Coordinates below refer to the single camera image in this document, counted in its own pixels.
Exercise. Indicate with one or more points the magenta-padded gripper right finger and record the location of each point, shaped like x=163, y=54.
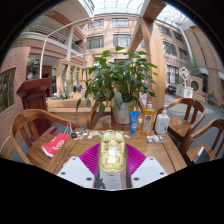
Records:
x=148, y=170

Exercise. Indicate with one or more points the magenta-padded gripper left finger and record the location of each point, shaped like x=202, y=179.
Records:
x=76, y=171

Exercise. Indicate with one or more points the clear plastic packet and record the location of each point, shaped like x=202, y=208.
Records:
x=156, y=139

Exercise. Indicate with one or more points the red paper bag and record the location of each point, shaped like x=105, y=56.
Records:
x=55, y=145

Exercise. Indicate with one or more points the wooden armchair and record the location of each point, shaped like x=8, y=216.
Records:
x=93, y=116
x=180, y=126
x=213, y=125
x=36, y=155

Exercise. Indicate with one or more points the yellow bottle with orange cap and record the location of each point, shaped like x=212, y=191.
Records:
x=148, y=121

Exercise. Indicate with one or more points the white pump bottle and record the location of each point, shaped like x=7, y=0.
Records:
x=162, y=122

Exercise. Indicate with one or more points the blue squeeze tube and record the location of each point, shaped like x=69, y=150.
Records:
x=134, y=122

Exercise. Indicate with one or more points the black notebook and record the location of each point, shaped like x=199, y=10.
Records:
x=200, y=156

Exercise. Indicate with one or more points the spiky agave plant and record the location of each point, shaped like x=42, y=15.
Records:
x=65, y=93

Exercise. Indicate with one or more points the white sculpture on square base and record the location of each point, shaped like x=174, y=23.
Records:
x=184, y=90

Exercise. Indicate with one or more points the leafy plant in white pot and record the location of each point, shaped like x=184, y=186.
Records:
x=123, y=80

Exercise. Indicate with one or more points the yellow flowering potted plant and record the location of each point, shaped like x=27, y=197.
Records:
x=211, y=97

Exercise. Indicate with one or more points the dark bust statue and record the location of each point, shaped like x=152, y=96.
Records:
x=33, y=70

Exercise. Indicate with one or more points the dark red wooden pedestal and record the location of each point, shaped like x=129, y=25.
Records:
x=35, y=100

